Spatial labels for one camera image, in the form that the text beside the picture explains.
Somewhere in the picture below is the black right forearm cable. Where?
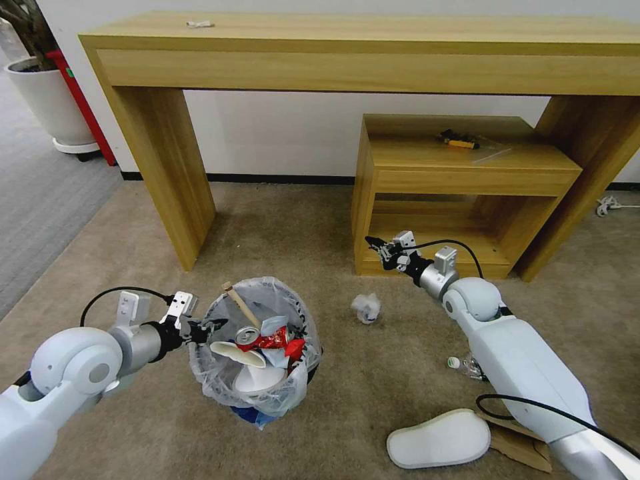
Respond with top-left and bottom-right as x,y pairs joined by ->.
475,393 -> 640,462

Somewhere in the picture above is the red metal stand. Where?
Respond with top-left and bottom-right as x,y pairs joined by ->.
45,49 -> 117,167

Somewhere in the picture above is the wooden stick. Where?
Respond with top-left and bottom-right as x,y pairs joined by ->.
221,281 -> 263,327

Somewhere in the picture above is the white plant pot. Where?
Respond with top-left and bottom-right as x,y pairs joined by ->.
3,55 -> 97,147

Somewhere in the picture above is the white wheeled pot base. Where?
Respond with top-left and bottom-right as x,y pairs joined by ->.
51,138 -> 102,162

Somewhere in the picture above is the white slipper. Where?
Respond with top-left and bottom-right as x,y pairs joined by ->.
385,407 -> 493,470

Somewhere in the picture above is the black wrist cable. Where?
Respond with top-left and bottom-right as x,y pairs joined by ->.
79,285 -> 177,327
413,241 -> 485,280

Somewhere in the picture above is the yellow black tool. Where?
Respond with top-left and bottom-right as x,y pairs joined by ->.
437,128 -> 481,150

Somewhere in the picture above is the clear plastic bin liner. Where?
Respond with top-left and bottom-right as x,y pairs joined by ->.
189,275 -> 321,432

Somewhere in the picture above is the white paper cup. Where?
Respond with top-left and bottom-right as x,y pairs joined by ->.
209,340 -> 287,397

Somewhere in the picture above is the small wooden side table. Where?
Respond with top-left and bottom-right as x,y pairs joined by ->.
349,113 -> 584,280

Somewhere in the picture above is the red soda can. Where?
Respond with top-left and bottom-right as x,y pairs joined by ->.
234,325 -> 261,352

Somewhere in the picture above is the black mesh trash bin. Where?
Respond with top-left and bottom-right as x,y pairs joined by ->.
189,275 -> 324,432

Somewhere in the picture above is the red crumpled wrapper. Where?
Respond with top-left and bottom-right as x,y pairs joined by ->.
253,327 -> 307,370

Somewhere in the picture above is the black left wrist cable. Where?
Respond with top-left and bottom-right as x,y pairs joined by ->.
79,285 -> 177,327

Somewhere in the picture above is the crumpled white tissue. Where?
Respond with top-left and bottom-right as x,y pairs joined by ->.
350,293 -> 383,327

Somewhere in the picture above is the brown cardboard piece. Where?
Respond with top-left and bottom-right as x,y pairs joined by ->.
473,409 -> 554,474

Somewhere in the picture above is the brown plant trunk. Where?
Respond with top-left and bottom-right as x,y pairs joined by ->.
0,0 -> 57,71

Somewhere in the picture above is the grey blue crumpled paper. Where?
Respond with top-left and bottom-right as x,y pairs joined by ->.
259,314 -> 292,337

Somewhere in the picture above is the white coiled cable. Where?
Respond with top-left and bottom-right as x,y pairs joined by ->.
594,195 -> 640,217

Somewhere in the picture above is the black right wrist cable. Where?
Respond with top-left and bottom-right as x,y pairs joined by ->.
413,241 -> 485,280

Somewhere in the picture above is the clear plastic bag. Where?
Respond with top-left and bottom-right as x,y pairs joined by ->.
469,133 -> 515,165

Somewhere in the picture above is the large wooden console table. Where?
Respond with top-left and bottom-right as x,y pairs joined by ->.
77,11 -> 640,283

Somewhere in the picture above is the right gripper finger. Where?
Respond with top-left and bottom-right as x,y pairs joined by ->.
379,251 -> 407,273
364,235 -> 399,254

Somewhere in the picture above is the crushed clear plastic bottle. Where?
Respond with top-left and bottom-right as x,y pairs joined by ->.
445,351 -> 487,382

